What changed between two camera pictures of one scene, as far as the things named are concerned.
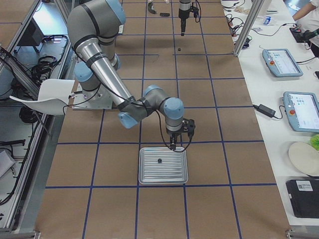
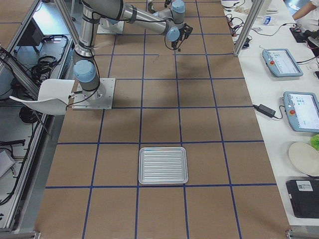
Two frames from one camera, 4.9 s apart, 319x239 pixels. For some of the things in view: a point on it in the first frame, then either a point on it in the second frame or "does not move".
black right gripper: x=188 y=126 -> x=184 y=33
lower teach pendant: x=302 y=110 does not move
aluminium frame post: x=256 y=8 does not move
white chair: x=53 y=96 does not move
